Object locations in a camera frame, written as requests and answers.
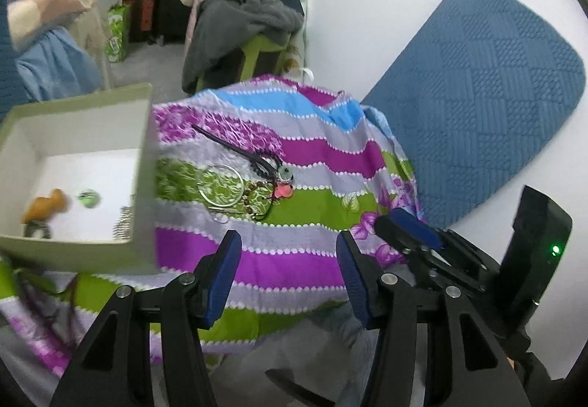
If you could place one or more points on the green shopping bag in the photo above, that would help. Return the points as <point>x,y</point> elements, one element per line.
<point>117,32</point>

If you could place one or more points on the white box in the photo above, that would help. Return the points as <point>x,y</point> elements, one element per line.
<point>142,205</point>

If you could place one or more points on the light blue sheet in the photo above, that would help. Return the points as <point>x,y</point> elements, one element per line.
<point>55,64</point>

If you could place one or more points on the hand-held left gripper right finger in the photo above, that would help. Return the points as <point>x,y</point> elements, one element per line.
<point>356,285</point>

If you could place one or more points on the orange gourd pendant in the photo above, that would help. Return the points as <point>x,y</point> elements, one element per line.
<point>48,205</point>

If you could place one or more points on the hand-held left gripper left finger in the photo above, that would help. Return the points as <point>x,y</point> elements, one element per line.
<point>221,280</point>

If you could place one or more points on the black suitcase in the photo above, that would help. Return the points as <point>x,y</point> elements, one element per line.
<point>172,7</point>

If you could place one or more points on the red suitcase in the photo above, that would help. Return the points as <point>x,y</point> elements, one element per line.
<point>140,16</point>

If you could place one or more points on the striped floral cloth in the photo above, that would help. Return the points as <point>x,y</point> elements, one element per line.
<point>312,159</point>

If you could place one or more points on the pink charm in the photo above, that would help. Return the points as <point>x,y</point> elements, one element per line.
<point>281,192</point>

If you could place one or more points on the green plastic stool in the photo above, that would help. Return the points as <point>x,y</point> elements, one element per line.
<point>264,53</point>

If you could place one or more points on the grey fleece garment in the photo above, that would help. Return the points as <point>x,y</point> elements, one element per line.
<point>239,16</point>

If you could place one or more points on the green bead charm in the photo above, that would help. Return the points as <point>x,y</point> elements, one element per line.
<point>88,199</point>

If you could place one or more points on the blue quilted cushion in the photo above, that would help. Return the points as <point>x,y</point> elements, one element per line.
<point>482,103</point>
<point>5,67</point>

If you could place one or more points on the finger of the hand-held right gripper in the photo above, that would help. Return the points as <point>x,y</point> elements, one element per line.
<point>413,225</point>

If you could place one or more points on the beige floral bedsheet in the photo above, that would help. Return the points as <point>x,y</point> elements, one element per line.
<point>94,34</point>

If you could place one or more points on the silver bangle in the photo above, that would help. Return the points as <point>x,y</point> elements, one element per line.
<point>200,191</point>

